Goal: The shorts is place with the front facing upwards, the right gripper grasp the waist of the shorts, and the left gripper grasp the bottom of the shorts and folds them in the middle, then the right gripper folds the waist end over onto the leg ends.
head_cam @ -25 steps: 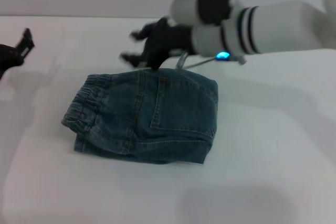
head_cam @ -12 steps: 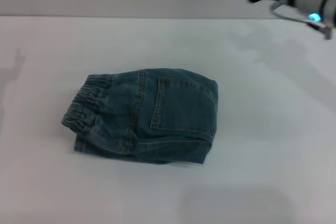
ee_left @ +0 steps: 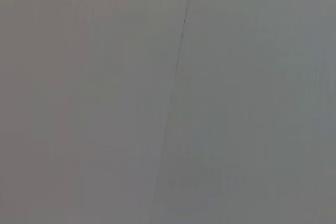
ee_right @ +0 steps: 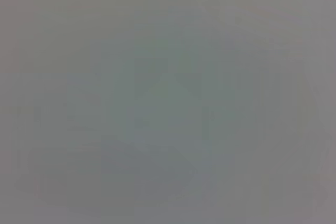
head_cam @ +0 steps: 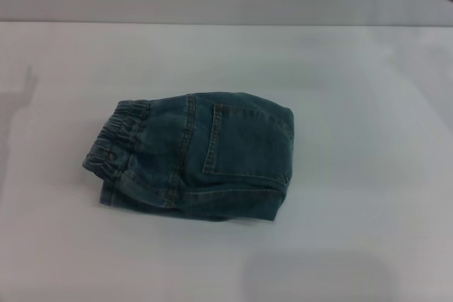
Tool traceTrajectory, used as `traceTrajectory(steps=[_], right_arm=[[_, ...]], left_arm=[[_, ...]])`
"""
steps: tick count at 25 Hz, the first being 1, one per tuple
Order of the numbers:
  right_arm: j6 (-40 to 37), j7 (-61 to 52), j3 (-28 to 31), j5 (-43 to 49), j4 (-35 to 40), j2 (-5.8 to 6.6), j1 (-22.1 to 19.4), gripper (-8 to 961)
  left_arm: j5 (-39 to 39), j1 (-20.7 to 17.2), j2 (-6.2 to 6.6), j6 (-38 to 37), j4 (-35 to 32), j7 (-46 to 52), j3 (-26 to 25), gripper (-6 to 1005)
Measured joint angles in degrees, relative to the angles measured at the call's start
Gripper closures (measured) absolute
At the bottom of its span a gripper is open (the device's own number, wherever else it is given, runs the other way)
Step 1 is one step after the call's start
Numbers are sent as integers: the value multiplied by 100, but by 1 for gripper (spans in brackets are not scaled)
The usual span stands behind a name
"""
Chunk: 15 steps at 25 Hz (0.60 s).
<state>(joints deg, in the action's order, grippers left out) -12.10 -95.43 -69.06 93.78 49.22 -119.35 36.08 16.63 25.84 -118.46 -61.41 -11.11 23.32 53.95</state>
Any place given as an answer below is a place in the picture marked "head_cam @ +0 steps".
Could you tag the blue denim shorts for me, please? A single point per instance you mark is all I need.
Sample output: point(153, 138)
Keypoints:
point(198, 157)

